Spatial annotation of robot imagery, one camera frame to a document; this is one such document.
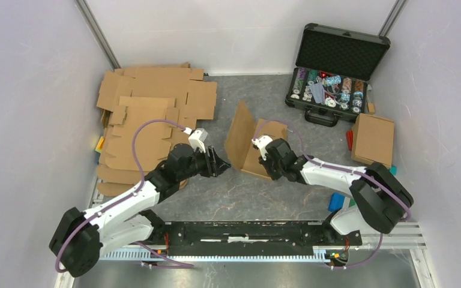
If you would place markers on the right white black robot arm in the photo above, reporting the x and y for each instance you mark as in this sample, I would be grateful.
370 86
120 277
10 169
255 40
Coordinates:
381 201

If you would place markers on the folded cardboard box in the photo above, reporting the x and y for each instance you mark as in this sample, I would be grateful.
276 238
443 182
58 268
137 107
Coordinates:
373 139

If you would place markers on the black poker chip case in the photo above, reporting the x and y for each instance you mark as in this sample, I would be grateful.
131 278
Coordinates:
332 70

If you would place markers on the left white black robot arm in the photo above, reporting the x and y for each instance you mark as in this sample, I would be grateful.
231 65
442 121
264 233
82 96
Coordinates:
82 237

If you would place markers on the cardboard box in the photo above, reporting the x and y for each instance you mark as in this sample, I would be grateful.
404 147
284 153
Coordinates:
238 145
373 139

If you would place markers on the orange yellow block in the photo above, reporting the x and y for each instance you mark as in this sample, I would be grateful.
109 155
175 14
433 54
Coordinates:
99 145

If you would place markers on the red object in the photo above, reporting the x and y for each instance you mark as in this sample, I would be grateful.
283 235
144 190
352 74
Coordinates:
350 139

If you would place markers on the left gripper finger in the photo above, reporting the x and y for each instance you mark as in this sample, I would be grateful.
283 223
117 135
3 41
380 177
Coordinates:
219 168
216 160

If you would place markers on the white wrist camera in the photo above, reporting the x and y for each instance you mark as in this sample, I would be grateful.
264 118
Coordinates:
260 143
196 139

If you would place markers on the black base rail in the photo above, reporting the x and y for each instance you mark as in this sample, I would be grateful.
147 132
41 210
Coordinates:
247 238

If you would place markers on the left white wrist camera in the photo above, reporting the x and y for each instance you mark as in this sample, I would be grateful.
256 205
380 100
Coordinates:
196 139

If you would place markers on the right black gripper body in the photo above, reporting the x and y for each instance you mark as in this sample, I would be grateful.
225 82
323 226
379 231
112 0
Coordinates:
274 170

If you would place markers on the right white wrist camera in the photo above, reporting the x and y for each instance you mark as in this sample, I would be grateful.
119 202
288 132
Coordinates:
260 143

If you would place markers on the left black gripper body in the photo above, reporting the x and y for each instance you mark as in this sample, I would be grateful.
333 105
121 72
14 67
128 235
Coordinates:
200 164

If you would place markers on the blue block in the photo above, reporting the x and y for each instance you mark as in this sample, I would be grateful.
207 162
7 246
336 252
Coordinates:
338 201

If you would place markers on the stack of flat cardboard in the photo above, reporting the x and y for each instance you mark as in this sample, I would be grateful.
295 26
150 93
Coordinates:
141 108

